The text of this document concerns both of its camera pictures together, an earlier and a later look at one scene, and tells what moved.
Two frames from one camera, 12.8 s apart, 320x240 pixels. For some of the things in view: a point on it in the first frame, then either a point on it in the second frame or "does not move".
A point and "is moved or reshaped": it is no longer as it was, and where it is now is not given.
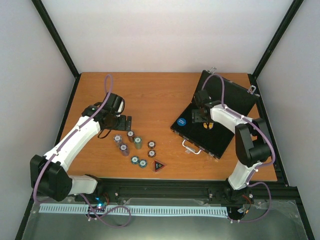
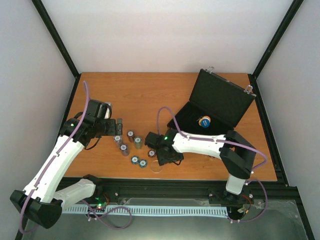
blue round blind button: [181, 121] is moved or reshaped
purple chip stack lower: [124, 149] does not move
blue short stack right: [143, 163] does not move
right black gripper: [195, 117] to [162, 159]
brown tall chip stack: [130, 134] does not move
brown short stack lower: [151, 153] does not move
